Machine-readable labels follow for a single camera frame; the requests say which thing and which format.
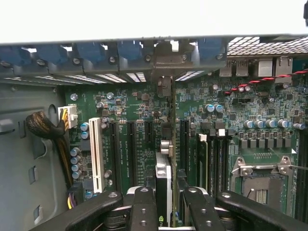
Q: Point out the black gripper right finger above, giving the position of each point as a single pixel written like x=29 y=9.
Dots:
x=202 y=211

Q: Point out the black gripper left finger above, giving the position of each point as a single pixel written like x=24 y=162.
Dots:
x=142 y=211

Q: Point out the black RAM slot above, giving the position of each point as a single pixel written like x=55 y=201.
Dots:
x=213 y=166
x=222 y=166

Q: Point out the long black expansion slot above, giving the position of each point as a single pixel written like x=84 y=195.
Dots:
x=184 y=144
x=131 y=154
x=114 y=154

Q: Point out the CPU socket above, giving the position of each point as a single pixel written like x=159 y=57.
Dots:
x=262 y=187

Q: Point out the white expansion slot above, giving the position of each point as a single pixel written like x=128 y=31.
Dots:
x=96 y=154

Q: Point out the short black expansion slot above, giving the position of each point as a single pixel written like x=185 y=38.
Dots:
x=149 y=131

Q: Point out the thin metal locking lever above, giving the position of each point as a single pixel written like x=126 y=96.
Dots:
x=298 y=167

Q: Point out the green motherboard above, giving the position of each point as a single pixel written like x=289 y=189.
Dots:
x=240 y=113

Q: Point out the white power connector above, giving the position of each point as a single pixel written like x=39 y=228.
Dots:
x=68 y=116

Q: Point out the grey power supply unit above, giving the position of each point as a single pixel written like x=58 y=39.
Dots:
x=14 y=168

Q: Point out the open black PC case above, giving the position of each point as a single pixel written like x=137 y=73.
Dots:
x=60 y=69

